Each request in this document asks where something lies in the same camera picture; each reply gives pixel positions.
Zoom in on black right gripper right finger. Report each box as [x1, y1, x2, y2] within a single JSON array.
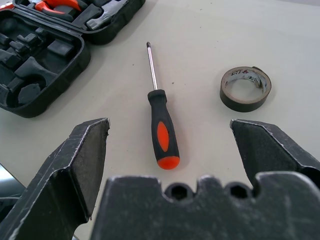
[[229, 118, 320, 187]]

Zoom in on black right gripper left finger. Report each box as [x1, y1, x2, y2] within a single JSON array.
[[0, 117, 111, 240]]

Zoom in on black orange handled screwdriver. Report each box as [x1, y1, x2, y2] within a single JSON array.
[[145, 41, 181, 170]]

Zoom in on black tool kit case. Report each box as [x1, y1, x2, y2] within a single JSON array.
[[0, 0, 147, 119]]

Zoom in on orange handled pliers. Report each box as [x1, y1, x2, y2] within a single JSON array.
[[34, 0, 81, 13]]

